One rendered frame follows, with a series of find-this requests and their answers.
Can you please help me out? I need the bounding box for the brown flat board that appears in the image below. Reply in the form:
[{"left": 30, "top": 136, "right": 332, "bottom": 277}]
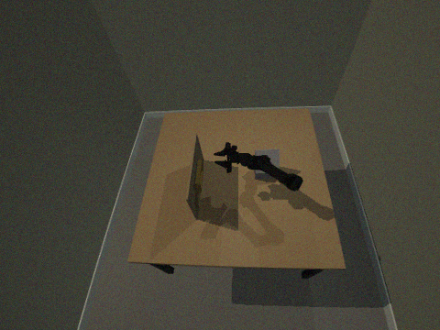
[{"left": 185, "top": 133, "right": 204, "bottom": 219}]

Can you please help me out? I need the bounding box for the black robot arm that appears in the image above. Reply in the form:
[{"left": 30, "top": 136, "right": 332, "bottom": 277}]
[{"left": 240, "top": 153, "right": 303, "bottom": 192}]

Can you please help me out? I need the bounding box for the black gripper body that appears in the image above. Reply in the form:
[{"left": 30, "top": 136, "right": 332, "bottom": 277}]
[{"left": 225, "top": 142, "right": 240, "bottom": 173}]

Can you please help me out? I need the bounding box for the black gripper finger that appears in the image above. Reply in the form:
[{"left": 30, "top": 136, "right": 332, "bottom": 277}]
[
  {"left": 214, "top": 147, "right": 226, "bottom": 157},
  {"left": 214, "top": 160, "right": 226, "bottom": 169}
]

